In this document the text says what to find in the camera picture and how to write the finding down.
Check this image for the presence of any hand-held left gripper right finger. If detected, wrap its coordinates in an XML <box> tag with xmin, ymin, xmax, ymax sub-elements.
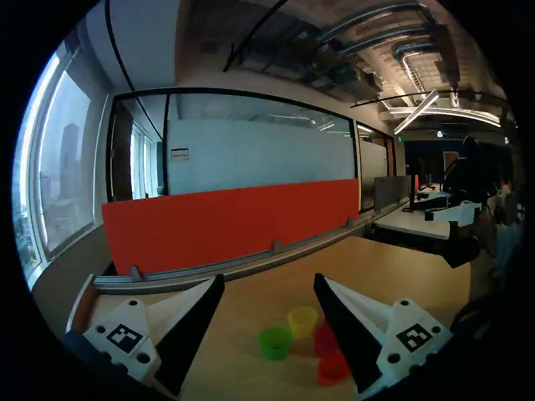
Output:
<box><xmin>313</xmin><ymin>273</ymin><xmax>454</xmax><ymax>396</ymax></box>

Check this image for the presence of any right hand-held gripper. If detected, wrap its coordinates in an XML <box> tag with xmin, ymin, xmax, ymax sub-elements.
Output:
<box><xmin>424</xmin><ymin>135</ymin><xmax>499</xmax><ymax>269</ymax></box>

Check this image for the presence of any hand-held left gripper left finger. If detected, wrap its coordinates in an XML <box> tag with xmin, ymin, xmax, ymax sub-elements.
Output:
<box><xmin>82</xmin><ymin>273</ymin><xmax>226</xmax><ymax>398</ymax></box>

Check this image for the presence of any white desk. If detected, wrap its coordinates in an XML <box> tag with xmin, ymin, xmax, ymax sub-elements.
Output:
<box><xmin>372</xmin><ymin>203</ymin><xmax>452</xmax><ymax>241</ymax></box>

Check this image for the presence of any grey desk screen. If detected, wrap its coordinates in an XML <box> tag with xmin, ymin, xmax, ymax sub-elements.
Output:
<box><xmin>373</xmin><ymin>174</ymin><xmax>413</xmax><ymax>213</ymax></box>

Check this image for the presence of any red plastic cup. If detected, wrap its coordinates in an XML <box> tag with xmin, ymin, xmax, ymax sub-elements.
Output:
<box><xmin>314</xmin><ymin>323</ymin><xmax>340</xmax><ymax>358</ymax></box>
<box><xmin>316</xmin><ymin>352</ymin><xmax>352</xmax><ymax>388</ymax></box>

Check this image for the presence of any yellow plastic cup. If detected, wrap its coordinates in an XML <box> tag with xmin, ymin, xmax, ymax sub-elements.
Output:
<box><xmin>287</xmin><ymin>306</ymin><xmax>320</xmax><ymax>340</ymax></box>

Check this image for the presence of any green plastic cup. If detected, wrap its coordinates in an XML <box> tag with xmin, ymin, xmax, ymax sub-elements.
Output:
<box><xmin>257</xmin><ymin>325</ymin><xmax>294</xmax><ymax>362</ymax></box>

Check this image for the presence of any red desk screen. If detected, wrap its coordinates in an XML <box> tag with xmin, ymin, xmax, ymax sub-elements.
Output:
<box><xmin>92</xmin><ymin>178</ymin><xmax>379</xmax><ymax>294</ymax></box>

